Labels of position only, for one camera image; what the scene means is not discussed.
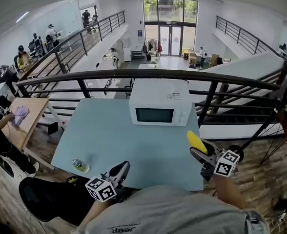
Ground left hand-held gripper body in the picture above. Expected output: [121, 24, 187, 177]
[84, 176, 126, 202]

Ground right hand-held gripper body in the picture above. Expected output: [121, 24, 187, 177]
[201, 149, 241, 182]

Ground person's right forearm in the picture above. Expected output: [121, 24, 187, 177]
[211, 174, 249, 211]

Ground person's left forearm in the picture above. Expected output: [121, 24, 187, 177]
[79, 198, 115, 229]

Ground black coat stand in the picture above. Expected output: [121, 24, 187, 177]
[228, 37, 287, 163]

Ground green drink bottle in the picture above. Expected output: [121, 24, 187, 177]
[72, 158, 90, 174]

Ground black office chair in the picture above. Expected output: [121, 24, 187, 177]
[18, 176, 103, 226]

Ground small black seat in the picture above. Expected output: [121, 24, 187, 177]
[47, 122, 59, 136]

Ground white microwave oven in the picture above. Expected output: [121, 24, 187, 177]
[128, 78, 193, 126]

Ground wooden side table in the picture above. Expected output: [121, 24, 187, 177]
[0, 97, 61, 170]

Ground dark curved metal railing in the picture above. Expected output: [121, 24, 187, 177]
[15, 69, 287, 131]

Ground cardboard box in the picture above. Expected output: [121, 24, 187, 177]
[184, 51, 198, 65]

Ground white dining table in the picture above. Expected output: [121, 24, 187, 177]
[138, 63, 159, 70]

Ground purple cloth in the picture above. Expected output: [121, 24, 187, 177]
[10, 105, 31, 128]

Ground glass entrance door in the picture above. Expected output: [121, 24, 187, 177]
[143, 0, 198, 57]

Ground black balcony railing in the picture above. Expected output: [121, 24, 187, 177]
[16, 10, 126, 82]
[215, 15, 281, 57]

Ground clothes rack with coats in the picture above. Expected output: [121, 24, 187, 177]
[142, 39, 163, 58]

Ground ceiling tube light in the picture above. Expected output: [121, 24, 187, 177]
[15, 11, 29, 23]

